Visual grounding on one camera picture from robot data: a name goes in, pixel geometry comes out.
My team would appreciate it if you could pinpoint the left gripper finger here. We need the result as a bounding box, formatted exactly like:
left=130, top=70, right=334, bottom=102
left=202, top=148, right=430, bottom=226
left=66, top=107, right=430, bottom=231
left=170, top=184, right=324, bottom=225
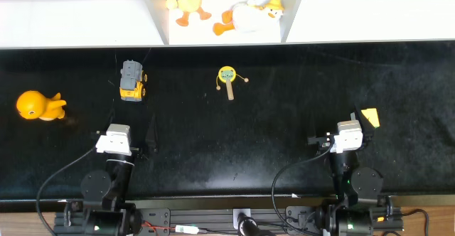
left=144, top=112, right=160, bottom=153

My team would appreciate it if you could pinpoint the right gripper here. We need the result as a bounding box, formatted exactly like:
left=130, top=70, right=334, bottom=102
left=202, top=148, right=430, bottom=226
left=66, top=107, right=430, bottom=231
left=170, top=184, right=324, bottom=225
left=307, top=104, right=375, bottom=149

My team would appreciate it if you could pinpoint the grey and yellow toy truck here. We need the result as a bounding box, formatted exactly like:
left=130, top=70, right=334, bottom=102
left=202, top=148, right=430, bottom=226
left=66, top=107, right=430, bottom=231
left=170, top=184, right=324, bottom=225
left=119, top=60, right=149, bottom=102

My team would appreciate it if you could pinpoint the yellow rubber duck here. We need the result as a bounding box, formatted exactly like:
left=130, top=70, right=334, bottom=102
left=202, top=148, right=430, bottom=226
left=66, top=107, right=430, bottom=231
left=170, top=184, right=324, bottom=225
left=15, top=90, right=68, bottom=122

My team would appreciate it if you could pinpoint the yellow rattle drum toy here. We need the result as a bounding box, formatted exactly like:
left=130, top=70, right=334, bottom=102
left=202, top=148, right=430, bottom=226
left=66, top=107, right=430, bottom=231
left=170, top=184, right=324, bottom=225
left=215, top=65, right=250, bottom=102

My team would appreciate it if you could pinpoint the white shelf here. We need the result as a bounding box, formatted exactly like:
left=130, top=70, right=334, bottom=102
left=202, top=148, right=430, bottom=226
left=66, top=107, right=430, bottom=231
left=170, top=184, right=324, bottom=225
left=0, top=0, right=455, bottom=50

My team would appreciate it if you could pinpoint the white plush duck yellow hat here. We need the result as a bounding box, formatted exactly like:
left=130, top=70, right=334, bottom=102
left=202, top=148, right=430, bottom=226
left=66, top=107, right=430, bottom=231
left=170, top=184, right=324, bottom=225
left=213, top=0, right=285, bottom=36

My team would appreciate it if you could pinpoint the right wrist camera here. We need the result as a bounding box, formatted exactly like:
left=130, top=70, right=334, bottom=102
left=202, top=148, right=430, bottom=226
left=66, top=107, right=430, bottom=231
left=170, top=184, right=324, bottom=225
left=330, top=119, right=365, bottom=154

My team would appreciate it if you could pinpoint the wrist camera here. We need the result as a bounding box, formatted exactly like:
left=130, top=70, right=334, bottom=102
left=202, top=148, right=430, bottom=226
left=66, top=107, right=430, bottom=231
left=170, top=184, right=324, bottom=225
left=330, top=119, right=365, bottom=154
left=95, top=123, right=133, bottom=156

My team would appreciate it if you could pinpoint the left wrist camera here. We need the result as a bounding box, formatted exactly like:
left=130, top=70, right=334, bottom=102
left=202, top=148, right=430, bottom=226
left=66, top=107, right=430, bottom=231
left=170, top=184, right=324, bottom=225
left=95, top=123, right=133, bottom=156

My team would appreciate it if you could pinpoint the black cable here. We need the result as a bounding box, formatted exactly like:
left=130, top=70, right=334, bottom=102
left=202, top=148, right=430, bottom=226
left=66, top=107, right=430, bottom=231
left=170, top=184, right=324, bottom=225
left=36, top=146, right=99, bottom=236
left=271, top=141, right=336, bottom=236

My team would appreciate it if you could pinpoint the mounting rail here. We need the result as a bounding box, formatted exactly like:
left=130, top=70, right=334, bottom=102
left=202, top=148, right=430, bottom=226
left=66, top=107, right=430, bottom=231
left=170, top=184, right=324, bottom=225
left=53, top=206, right=405, bottom=236

